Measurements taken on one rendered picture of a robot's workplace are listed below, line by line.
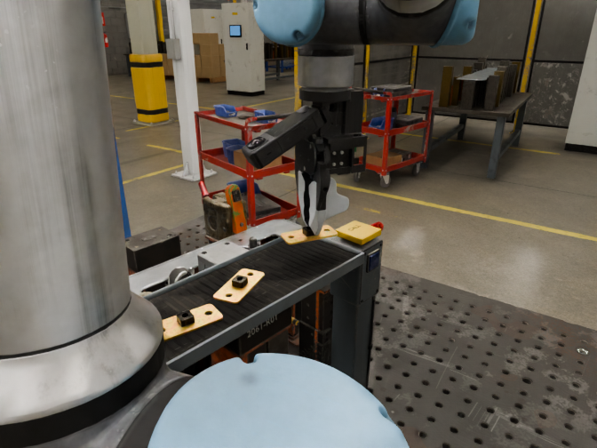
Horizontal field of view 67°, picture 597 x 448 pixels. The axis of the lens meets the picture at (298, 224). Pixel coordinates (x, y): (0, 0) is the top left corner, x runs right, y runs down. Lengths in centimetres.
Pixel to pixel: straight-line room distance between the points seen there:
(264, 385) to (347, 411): 4
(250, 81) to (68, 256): 1088
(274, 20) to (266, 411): 38
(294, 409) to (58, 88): 17
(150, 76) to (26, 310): 777
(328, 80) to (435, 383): 82
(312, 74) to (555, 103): 720
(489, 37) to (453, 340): 678
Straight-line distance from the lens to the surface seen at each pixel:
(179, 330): 56
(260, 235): 116
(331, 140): 62
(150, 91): 797
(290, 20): 49
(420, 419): 111
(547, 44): 770
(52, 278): 22
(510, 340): 140
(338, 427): 22
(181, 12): 484
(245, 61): 1112
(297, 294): 61
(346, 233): 79
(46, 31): 20
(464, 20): 48
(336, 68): 61
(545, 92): 773
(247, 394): 23
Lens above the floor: 149
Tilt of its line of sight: 23 degrees down
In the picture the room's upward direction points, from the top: straight up
